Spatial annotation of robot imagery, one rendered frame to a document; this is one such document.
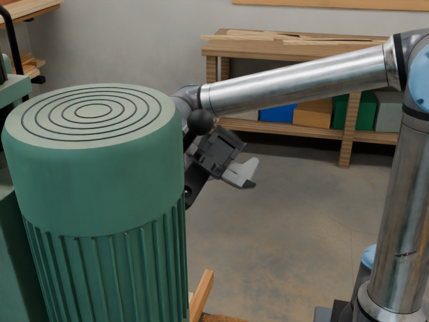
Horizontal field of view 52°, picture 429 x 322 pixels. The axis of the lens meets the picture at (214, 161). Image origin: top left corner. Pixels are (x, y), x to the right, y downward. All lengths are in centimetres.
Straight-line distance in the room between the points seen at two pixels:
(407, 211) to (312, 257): 170
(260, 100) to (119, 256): 63
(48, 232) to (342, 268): 220
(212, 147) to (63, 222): 41
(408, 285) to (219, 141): 49
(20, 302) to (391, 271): 70
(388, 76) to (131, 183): 67
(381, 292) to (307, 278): 144
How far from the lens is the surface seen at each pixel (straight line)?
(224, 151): 78
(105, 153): 38
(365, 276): 122
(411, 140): 85
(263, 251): 257
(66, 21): 429
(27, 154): 41
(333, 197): 309
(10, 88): 52
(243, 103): 102
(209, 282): 104
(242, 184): 72
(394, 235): 94
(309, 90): 97
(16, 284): 56
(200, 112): 56
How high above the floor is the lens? 168
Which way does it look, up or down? 29 degrees down
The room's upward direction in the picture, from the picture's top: straight up
